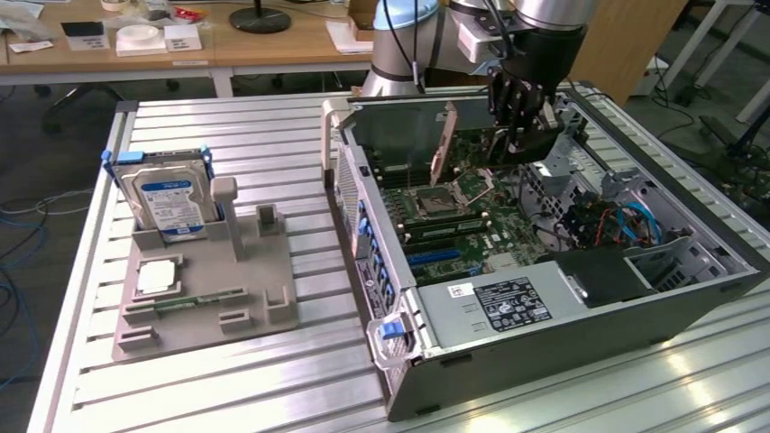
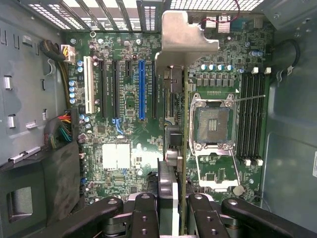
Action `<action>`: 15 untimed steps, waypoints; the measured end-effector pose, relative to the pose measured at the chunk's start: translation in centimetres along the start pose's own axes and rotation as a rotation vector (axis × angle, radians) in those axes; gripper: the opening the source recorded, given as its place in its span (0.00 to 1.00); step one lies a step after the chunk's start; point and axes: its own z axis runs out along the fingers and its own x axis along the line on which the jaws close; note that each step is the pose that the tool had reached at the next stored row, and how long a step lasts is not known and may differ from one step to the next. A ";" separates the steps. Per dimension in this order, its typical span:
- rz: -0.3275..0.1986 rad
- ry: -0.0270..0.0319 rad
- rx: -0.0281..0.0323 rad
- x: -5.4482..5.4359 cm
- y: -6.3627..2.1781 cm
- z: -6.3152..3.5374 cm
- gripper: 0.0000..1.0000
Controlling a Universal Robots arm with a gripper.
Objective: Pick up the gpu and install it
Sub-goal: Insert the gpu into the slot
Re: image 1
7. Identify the blue disk wire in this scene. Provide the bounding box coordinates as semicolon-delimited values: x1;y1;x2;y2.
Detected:
618;201;665;248

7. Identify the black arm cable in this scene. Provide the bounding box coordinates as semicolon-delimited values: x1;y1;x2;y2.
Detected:
379;0;430;95

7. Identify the blue expansion slot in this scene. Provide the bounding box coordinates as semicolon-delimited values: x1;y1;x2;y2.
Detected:
407;249;463;268

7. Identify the white floor cable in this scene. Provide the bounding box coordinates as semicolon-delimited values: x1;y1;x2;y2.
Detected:
0;189;92;216

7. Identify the silver power supply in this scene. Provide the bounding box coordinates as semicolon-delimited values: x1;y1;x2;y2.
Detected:
414;261;589;351

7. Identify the blue floor cable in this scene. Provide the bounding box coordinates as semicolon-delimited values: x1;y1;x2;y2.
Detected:
0;216;50;389

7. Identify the red internal wire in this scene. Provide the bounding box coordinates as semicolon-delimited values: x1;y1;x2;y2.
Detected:
593;208;612;245

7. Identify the black cable over case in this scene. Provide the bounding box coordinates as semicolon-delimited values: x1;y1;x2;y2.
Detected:
558;78;609;101

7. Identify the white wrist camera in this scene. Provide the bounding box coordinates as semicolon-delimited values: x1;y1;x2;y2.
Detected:
455;20;511;65

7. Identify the green graphics card black fan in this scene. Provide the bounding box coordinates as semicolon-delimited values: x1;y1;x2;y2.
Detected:
429;99;566;189

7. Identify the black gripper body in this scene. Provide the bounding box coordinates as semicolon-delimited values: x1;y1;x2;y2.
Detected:
497;24;590;89

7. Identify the clear plastic bag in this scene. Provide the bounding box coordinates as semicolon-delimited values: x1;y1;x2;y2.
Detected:
0;3;62;41

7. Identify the white box with tape roll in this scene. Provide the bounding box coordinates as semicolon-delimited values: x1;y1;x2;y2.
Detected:
115;24;170;58

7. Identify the open black PC case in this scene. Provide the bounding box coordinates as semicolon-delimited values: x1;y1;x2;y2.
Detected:
322;80;770;423

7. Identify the white paper stack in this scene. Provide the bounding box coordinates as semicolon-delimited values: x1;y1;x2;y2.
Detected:
325;20;375;55

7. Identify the white desk frame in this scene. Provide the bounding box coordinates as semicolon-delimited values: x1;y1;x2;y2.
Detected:
658;0;770;124

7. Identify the wooden cabinet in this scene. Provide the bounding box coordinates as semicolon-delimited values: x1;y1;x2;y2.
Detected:
565;0;690;106

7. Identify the silver socket cover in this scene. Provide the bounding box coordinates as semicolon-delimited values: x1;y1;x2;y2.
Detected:
454;169;505;216

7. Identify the black expansion slot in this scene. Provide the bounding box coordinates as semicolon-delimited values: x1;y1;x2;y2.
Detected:
402;240;462;258

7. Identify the hard disk blue label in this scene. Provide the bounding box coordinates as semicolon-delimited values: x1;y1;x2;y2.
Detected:
100;144;217;247

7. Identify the green motherboard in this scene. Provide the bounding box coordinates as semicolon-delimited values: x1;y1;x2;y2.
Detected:
363;148;561;290

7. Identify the black round lamp base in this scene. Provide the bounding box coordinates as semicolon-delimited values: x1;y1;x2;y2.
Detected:
227;0;294;35

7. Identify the wooden desk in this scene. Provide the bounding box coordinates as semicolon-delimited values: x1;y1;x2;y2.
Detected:
0;0;543;98

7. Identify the white box black top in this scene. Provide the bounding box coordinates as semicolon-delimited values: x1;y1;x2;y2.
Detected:
59;21;114;52

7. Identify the small white box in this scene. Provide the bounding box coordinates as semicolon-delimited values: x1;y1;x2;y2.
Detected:
163;24;206;53

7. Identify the CPU socket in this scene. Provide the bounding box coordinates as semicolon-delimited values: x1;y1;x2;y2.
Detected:
409;184;469;222

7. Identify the cardboard box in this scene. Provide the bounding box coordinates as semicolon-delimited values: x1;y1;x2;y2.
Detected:
347;0;379;32

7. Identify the silver CPU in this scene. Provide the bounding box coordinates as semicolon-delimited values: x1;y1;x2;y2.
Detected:
136;260;181;294

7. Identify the silver perforated disk bay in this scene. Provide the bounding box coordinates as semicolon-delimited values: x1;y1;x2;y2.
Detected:
515;97;609;217

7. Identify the grey parts rack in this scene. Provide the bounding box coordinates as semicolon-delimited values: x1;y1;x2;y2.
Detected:
111;177;302;364

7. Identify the black office chair base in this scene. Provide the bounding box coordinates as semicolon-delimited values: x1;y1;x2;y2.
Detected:
32;83;126;135

